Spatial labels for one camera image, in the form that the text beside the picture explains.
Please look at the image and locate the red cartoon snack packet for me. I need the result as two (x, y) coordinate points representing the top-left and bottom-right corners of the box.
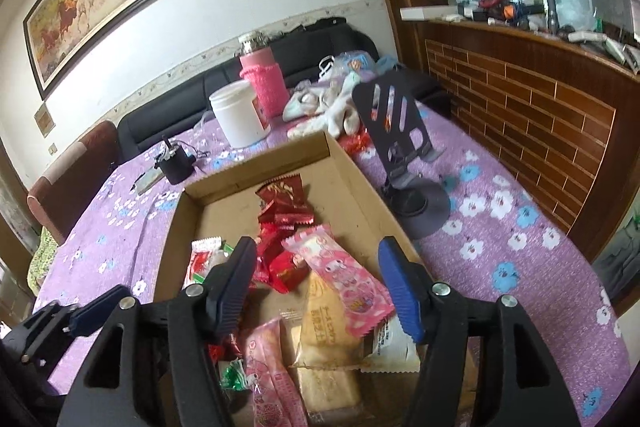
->
(267, 252), (311, 295)

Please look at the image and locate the pink checkered cartoon snack packet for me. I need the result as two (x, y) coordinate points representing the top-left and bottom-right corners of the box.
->
(281, 224), (396, 339)

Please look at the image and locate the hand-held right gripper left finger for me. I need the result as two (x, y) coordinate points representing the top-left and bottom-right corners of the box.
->
(57, 236), (259, 427)

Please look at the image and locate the green seat cushion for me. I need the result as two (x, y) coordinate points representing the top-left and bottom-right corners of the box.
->
(27, 227), (58, 293)

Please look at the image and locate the white flat box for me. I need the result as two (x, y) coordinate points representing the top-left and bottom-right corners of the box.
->
(400, 5), (461, 22)

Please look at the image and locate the clear plastic bag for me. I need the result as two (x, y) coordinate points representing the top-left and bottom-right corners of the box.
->
(320, 51), (381, 82)

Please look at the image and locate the white red snack packet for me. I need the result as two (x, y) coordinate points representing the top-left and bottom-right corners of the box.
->
(182, 237), (233, 290)

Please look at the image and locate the small red candy wrapper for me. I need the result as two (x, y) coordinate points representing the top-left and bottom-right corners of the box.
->
(345, 132), (373, 155)

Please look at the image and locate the clear biscuit packet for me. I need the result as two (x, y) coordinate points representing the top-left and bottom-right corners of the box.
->
(290, 272), (366, 368)
(291, 357), (364, 425)

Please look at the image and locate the black phone stand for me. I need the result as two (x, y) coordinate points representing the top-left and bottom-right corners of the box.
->
(351, 69), (453, 239)

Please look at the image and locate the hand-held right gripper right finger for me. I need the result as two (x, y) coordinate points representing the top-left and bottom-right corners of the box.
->
(377, 236), (581, 427)

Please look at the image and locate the green-ended candy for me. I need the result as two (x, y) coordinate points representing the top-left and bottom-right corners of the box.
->
(220, 357), (248, 393)

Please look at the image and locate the white crumpled cloth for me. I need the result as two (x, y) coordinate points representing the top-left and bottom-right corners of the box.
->
(282, 74), (368, 140)

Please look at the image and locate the black flashlight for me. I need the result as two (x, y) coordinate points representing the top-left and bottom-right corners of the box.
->
(545, 0), (560, 38)

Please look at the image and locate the thin booklet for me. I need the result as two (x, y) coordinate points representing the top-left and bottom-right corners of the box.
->
(134, 169), (165, 196)

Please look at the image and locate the white plastic jar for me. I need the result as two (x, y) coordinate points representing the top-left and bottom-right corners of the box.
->
(209, 79), (272, 148)

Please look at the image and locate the black sofa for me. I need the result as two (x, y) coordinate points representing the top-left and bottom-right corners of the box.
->
(116, 18), (451, 168)

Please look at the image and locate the purple floral tablecloth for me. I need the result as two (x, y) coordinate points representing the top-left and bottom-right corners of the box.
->
(32, 102), (633, 427)

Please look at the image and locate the black round container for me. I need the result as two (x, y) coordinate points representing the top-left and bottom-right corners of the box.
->
(156, 136), (197, 185)

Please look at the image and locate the red gold foil snack packet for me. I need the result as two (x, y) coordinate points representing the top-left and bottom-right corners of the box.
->
(255, 173), (315, 228)

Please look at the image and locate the brown cardboard box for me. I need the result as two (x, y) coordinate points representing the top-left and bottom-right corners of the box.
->
(150, 130), (481, 427)

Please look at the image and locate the wall plaque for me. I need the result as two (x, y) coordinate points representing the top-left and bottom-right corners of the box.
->
(34, 103), (56, 138)

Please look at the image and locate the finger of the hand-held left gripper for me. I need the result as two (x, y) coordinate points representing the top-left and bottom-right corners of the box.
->
(70, 284), (132, 337)

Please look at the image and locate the brown chair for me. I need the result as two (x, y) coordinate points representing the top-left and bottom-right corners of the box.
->
(27, 121), (121, 248)

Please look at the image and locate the pink sleeved bottle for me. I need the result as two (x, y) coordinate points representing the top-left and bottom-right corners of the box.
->
(236, 33), (290, 118)

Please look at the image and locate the cream white snack packet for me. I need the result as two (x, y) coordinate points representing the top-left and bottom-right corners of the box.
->
(360, 314), (423, 374)

